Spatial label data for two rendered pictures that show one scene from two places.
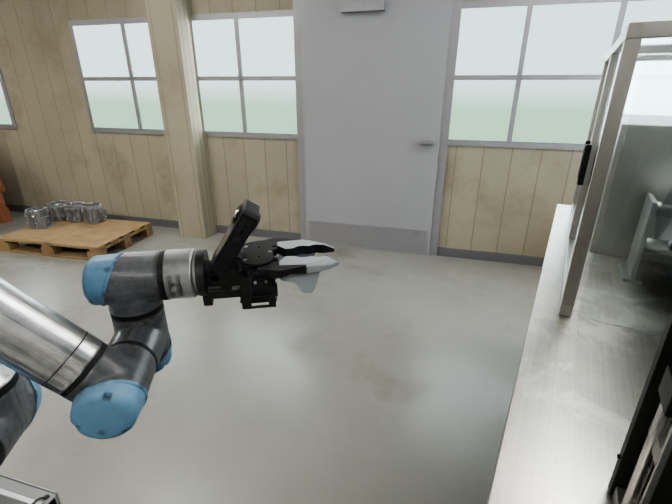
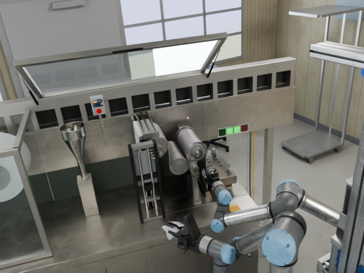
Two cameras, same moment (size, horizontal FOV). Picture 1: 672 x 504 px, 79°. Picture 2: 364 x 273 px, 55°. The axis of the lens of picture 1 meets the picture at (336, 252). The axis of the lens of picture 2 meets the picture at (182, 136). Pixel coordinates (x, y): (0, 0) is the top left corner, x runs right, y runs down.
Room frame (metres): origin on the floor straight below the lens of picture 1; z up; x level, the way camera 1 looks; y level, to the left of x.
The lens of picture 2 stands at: (1.42, 1.05, 2.35)
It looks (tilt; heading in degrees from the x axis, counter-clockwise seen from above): 27 degrees down; 227
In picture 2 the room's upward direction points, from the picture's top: 5 degrees counter-clockwise
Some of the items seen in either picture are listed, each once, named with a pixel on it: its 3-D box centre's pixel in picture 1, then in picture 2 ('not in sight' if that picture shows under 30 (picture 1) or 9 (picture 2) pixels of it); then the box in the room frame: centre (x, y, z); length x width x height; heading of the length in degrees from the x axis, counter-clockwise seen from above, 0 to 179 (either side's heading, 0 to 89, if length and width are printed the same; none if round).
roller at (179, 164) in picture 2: not in sight; (174, 156); (0.05, -0.50, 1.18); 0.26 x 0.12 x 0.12; 60
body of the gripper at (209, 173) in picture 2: not in sight; (213, 179); (0.04, -0.18, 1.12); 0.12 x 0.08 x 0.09; 61
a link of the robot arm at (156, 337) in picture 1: (140, 341); (223, 265); (0.53, 0.30, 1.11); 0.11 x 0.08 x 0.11; 10
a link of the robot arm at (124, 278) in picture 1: (130, 279); (221, 252); (0.55, 0.31, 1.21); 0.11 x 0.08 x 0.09; 100
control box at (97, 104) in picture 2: not in sight; (97, 105); (0.48, -0.63, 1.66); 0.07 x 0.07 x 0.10; 61
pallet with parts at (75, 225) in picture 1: (76, 227); not in sight; (3.83, 2.57, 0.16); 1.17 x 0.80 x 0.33; 74
